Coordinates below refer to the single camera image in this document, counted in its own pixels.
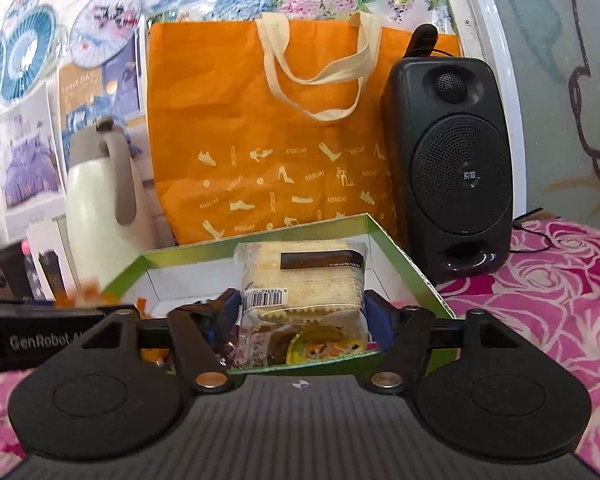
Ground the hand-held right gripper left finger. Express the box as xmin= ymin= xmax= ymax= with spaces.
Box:
xmin=92 ymin=290 xmax=243 ymax=393

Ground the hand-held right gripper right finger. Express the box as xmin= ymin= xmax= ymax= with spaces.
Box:
xmin=365 ymin=292 xmax=508 ymax=393

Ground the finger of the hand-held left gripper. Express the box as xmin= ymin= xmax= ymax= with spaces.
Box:
xmin=0 ymin=299 xmax=131 ymax=375

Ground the green cardboard box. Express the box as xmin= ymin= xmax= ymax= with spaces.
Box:
xmin=100 ymin=212 xmax=456 ymax=376

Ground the clear sandwich cake packet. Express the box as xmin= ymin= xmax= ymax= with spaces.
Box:
xmin=232 ymin=240 xmax=371 ymax=356

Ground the small orange snack packet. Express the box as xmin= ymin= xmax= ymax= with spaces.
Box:
xmin=55 ymin=280 xmax=148 ymax=311

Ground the yellow round snack cup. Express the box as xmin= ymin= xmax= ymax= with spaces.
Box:
xmin=285 ymin=329 xmax=366 ymax=363

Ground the black travel cup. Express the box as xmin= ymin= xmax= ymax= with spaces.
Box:
xmin=0 ymin=242 xmax=33 ymax=301

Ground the clear bottle with pink lid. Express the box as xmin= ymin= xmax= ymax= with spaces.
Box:
xmin=20 ymin=241 xmax=43 ymax=296

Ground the cream thermos jug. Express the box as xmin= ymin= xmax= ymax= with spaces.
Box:
xmin=65 ymin=116 xmax=173 ymax=291

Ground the black speaker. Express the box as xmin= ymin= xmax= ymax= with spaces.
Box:
xmin=380 ymin=57 xmax=515 ymax=285

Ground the pink rose tablecloth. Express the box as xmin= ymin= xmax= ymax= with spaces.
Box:
xmin=0 ymin=217 xmax=600 ymax=480

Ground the purple bedding poster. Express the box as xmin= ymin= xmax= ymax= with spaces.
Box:
xmin=0 ymin=82 xmax=66 ymax=228

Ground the orange tote bag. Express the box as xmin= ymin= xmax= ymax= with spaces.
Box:
xmin=147 ymin=11 xmax=463 ymax=248

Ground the blue bedding poster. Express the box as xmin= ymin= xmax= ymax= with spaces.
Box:
xmin=57 ymin=35 xmax=148 ymax=151

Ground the black microphone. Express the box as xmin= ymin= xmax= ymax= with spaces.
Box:
xmin=402 ymin=24 xmax=438 ymax=60

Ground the blue striped paper fan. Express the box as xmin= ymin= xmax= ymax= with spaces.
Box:
xmin=0 ymin=4 xmax=57 ymax=106

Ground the pale green paper fan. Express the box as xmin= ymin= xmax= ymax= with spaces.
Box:
xmin=45 ymin=22 xmax=70 ymax=68

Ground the white umbrella paper fan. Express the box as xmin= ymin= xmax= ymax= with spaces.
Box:
xmin=69 ymin=0 xmax=143 ymax=68

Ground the white floral paper fan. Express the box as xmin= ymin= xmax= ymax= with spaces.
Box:
xmin=2 ymin=0 xmax=42 ymax=26

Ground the black speaker cable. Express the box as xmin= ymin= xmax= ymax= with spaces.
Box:
xmin=510 ymin=207 xmax=551 ymax=253

